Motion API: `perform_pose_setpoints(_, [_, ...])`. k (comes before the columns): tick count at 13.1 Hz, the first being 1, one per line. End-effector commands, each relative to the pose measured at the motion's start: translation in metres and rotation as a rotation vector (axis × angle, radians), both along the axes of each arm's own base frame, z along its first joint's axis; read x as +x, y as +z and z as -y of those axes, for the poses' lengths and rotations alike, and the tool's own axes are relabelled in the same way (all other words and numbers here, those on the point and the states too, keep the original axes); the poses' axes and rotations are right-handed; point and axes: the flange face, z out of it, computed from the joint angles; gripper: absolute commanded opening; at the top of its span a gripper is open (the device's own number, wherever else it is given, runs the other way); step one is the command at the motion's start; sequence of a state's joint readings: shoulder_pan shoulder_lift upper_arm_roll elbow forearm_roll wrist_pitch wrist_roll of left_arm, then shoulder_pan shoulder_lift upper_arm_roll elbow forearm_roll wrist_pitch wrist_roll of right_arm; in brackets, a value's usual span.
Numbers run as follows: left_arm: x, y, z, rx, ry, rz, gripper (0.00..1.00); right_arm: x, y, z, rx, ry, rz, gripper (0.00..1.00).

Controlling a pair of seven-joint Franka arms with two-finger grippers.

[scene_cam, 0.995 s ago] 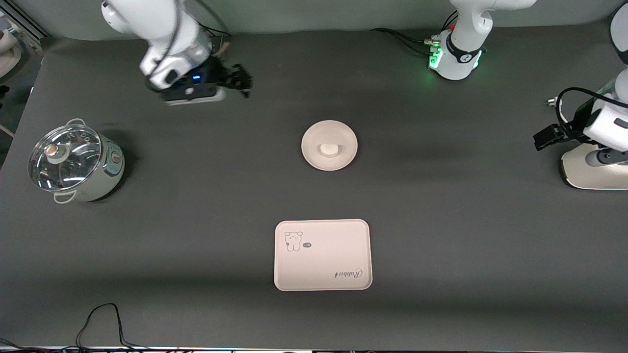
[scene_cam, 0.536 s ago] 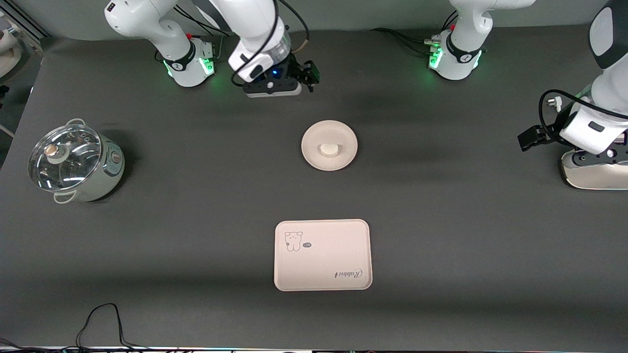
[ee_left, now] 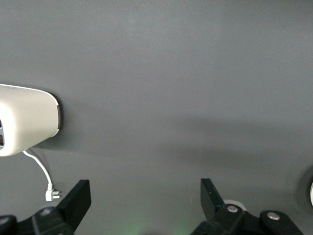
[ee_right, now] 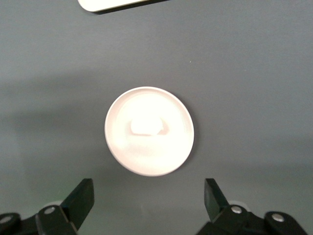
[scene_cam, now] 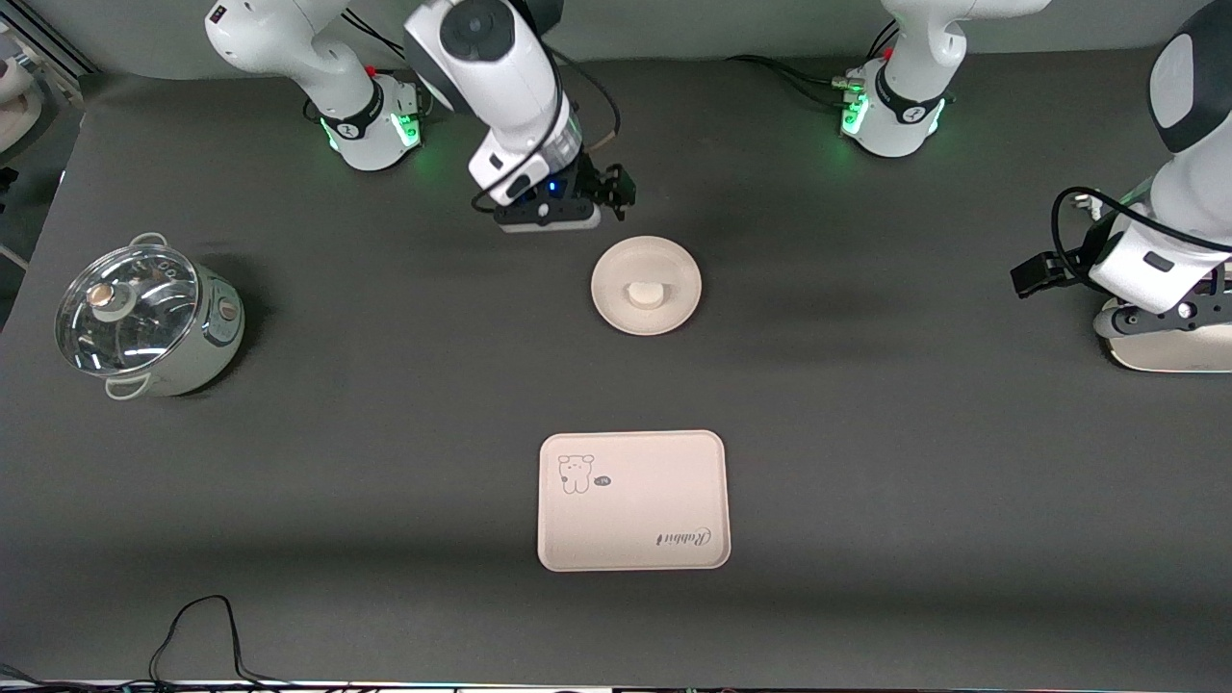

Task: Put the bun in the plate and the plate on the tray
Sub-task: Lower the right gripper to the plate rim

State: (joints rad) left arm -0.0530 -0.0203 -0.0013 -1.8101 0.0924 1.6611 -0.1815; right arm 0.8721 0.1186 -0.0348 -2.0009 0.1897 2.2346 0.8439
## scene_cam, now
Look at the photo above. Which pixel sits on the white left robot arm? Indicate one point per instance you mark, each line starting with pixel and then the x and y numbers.
pixel 1193 173

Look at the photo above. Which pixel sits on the white power plug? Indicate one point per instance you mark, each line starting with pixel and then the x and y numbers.
pixel 1083 200

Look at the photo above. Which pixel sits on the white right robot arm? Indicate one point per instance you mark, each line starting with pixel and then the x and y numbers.
pixel 500 77

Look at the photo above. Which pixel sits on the white steamed bun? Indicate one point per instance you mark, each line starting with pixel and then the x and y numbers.
pixel 645 294

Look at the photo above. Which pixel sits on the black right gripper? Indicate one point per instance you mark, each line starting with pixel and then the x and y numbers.
pixel 599 185

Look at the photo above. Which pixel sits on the beige rounded object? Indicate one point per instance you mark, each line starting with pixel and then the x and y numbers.
pixel 17 96

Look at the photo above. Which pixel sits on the round cream plate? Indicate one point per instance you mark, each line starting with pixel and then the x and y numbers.
pixel 621 260

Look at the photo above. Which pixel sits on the pale green electric pot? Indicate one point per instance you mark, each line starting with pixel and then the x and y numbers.
pixel 207 356

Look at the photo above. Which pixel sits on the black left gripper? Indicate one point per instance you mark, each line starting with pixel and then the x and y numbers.
pixel 1039 271

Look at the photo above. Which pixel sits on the glass pot lid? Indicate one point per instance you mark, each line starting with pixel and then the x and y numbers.
pixel 135 327

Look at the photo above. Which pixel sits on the dark grey table mat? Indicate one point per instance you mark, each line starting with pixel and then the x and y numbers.
pixel 385 433

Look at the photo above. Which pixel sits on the cream rabbit print tray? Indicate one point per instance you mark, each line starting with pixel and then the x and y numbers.
pixel 635 510

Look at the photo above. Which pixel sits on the white rounded appliance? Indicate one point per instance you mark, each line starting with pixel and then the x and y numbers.
pixel 1165 354

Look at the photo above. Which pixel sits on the aluminium frame rail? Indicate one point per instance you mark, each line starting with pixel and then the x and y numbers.
pixel 48 38

